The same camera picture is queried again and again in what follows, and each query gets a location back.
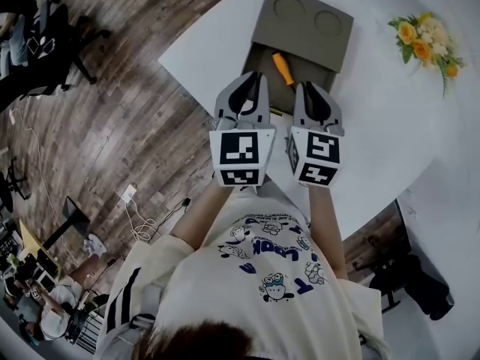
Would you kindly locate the white power strip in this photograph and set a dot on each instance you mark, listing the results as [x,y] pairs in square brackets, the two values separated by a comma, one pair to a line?
[129,192]

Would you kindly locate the person's cream printed shirt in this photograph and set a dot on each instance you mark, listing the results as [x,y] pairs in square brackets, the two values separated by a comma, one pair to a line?
[255,276]

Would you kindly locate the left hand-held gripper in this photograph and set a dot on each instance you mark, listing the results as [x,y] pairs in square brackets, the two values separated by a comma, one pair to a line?
[240,152]

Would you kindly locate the yellow artificial flower bouquet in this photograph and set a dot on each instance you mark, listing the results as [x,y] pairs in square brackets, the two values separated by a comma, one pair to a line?
[425,43]

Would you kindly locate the grey cardboard container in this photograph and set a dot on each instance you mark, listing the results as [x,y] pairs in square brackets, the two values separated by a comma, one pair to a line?
[303,32]

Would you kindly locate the yellow side table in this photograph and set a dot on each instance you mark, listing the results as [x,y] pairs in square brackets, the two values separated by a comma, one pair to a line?
[33,244]

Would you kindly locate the person's right forearm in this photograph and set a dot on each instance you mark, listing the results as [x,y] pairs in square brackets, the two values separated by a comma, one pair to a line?
[328,231]

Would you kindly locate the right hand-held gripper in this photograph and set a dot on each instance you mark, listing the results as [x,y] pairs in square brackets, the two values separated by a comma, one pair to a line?
[318,156]

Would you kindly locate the black power adapter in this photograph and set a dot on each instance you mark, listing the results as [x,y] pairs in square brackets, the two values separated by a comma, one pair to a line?
[185,201]

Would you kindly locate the black table stand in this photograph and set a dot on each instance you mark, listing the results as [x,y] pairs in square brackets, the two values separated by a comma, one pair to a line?
[71,216]

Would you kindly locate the black office chair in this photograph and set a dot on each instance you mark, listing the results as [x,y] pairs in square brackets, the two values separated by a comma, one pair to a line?
[420,287]
[56,51]

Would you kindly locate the black chair base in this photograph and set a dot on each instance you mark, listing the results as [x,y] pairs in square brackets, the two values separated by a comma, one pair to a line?
[11,184]

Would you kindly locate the person's left forearm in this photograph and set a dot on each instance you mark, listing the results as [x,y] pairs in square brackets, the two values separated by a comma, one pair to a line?
[195,219]

